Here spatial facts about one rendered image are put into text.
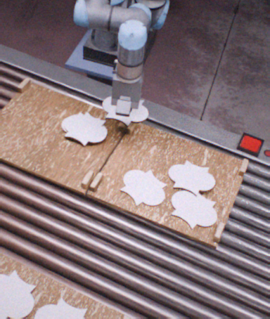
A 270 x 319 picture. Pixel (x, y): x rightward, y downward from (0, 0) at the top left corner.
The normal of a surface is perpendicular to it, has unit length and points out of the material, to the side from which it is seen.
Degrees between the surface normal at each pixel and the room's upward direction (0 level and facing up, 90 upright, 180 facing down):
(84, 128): 0
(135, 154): 0
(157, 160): 0
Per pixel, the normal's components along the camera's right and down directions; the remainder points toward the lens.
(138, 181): 0.08, -0.68
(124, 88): -0.15, 0.72
